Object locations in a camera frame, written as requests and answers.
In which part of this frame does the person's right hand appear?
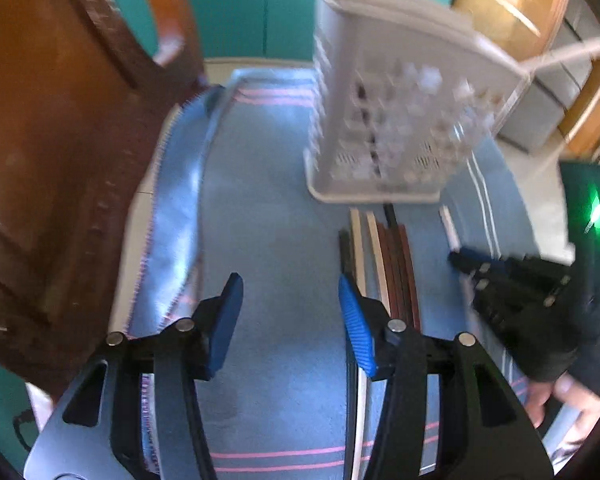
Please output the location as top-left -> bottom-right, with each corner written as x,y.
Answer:
525,374 -> 600,456

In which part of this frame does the grey perforated utensil basket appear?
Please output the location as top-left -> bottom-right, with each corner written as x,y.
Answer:
302,0 -> 531,206

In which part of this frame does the wooden framed glass door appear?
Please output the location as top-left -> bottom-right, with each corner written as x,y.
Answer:
450,0 -> 573,58

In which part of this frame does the cream chopstick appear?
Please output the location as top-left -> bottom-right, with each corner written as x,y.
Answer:
522,35 -> 600,69
366,212 -> 392,318

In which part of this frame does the blue striped towel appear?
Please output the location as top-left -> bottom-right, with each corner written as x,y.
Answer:
125,67 -> 546,480

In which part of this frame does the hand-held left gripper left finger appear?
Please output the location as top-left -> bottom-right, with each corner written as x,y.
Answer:
22,272 -> 245,480

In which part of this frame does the white chopstick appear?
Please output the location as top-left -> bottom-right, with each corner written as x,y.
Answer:
439,205 -> 464,252

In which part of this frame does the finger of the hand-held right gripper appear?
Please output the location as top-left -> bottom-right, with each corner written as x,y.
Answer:
470,277 -> 561,336
448,246 -> 573,288

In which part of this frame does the grey refrigerator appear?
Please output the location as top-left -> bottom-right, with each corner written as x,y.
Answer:
495,0 -> 600,156

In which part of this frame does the wooden doorway frame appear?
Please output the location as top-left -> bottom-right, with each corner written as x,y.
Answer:
560,55 -> 600,157

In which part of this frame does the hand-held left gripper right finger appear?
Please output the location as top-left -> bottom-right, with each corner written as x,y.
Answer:
337,274 -> 556,480

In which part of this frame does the teal cabinet row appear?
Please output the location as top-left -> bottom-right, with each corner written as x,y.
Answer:
0,355 -> 36,471

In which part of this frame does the carved wooden chair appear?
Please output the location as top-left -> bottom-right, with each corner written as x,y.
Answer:
0,0 -> 206,401

